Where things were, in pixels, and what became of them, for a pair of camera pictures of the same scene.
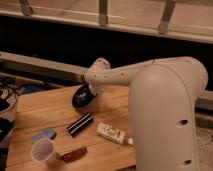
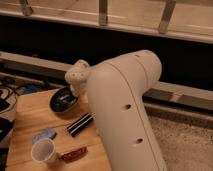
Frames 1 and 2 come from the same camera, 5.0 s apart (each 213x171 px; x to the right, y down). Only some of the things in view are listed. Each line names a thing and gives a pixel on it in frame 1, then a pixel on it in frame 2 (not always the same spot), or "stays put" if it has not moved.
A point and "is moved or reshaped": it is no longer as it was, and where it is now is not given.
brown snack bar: (71, 156) stays put
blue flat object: (49, 133) stays put
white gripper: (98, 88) to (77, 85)
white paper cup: (42, 150) stays put
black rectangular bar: (76, 126) stays put
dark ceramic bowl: (83, 96) is moved or reshaped
